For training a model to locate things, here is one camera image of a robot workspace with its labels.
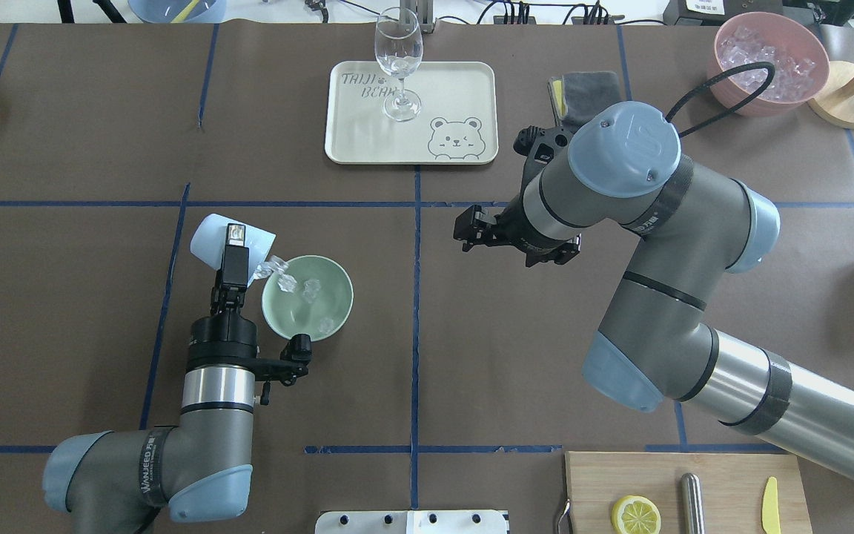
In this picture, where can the large blue bowl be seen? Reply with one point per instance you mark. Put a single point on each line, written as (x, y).
(165, 12)

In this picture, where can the grey folded cloth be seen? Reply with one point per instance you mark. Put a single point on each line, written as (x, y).
(578, 97)

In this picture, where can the half lemon slice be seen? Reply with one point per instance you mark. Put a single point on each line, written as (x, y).
(635, 514)

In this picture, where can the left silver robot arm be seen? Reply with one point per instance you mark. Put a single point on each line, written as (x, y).
(200, 469)

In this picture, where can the black camera tripod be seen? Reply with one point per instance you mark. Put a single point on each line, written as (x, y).
(90, 12)

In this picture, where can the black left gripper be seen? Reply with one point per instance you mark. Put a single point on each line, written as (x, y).
(222, 340)

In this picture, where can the mint green bowl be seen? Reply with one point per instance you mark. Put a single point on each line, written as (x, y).
(308, 297)

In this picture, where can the clear wine glass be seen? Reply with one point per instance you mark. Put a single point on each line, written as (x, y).
(399, 52)

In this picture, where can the clear ice cubes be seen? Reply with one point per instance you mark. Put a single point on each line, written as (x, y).
(301, 285)

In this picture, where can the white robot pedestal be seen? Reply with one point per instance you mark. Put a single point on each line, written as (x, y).
(468, 520)

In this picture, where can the black handled steel knife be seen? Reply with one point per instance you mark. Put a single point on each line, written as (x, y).
(692, 500)

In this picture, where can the yellow plastic knife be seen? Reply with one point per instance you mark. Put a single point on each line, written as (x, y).
(770, 511)

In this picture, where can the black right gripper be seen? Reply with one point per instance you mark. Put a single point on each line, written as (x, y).
(520, 221)

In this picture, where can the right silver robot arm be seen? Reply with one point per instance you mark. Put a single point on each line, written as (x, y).
(693, 226)

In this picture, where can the pink bowl of ice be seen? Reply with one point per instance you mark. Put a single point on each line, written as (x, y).
(772, 59)

